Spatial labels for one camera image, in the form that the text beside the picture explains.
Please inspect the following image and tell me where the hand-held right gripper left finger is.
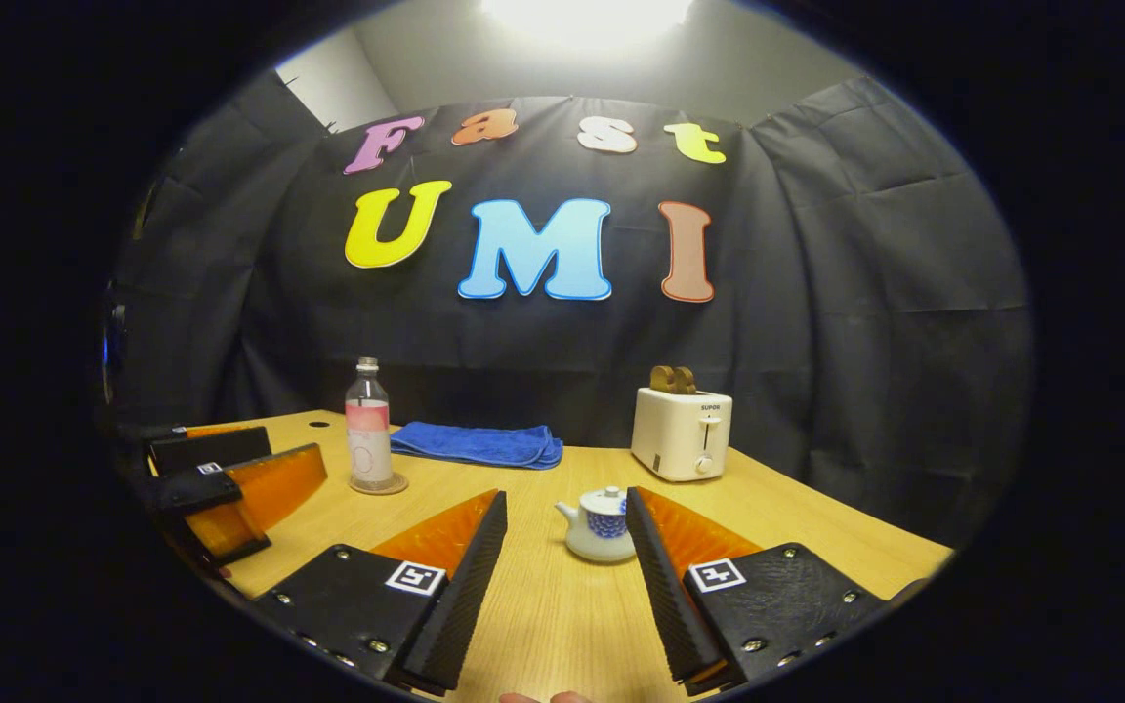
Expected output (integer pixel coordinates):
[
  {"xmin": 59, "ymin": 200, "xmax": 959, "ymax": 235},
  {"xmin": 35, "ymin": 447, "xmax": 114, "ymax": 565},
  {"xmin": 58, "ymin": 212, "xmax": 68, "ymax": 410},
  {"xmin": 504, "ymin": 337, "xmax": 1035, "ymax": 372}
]
[{"xmin": 252, "ymin": 489, "xmax": 509, "ymax": 696}]

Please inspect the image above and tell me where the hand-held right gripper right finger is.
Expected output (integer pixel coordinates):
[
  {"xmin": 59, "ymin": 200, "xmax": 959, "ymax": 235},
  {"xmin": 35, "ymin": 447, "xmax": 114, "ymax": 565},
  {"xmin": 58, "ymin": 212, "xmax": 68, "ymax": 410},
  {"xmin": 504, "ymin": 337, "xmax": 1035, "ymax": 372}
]
[{"xmin": 625, "ymin": 486, "xmax": 888, "ymax": 696}]

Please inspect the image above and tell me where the white blue-flowered teacup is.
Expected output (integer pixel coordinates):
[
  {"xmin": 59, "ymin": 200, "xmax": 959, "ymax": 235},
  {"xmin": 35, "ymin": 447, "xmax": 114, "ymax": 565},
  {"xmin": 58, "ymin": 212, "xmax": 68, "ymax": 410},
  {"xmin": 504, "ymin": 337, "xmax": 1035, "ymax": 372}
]
[{"xmin": 556, "ymin": 486, "xmax": 637, "ymax": 564}]

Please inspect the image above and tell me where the clear plastic water bottle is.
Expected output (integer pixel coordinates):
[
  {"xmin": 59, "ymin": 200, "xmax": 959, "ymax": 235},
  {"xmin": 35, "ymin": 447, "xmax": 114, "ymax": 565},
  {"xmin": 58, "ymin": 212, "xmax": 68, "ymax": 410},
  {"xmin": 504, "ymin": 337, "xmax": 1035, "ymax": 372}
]
[{"xmin": 345, "ymin": 357, "xmax": 395, "ymax": 489}]

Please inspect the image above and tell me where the blue folded towel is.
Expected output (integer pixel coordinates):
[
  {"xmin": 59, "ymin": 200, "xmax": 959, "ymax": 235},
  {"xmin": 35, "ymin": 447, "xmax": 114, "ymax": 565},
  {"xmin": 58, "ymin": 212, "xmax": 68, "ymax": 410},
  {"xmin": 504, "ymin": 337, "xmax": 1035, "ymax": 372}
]
[{"xmin": 390, "ymin": 422, "xmax": 564, "ymax": 471}]

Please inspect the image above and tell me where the white toaster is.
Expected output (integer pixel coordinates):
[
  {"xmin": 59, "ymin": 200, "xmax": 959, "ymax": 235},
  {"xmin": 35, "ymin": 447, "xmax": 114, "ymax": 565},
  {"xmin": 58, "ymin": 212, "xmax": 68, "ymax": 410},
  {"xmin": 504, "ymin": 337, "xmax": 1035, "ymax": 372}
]
[{"xmin": 631, "ymin": 388, "xmax": 733, "ymax": 482}]

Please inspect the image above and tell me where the black backdrop cloth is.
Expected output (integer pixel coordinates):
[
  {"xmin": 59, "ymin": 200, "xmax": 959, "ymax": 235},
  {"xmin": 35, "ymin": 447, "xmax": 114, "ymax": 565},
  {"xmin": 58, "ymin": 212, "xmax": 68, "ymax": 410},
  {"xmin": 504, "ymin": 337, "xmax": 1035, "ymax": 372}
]
[{"xmin": 108, "ymin": 73, "xmax": 1032, "ymax": 548}]

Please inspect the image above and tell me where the ceiling light panel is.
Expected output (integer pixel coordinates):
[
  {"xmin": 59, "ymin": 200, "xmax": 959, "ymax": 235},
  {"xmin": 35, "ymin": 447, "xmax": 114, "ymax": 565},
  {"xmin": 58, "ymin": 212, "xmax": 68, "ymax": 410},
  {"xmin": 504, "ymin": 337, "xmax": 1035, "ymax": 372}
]
[{"xmin": 479, "ymin": 0, "xmax": 695, "ymax": 45}]

